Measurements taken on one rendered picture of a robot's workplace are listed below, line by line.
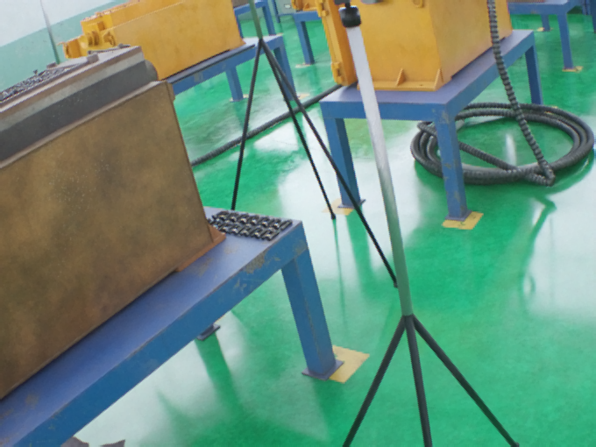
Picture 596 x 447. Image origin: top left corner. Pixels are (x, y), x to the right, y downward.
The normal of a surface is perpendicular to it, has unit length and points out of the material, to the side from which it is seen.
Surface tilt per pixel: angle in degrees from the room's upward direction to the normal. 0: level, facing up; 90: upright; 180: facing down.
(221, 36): 90
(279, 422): 0
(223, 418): 0
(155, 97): 90
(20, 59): 90
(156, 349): 90
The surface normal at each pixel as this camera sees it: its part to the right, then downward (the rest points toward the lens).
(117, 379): 0.76, 0.12
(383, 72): -0.59, 0.48
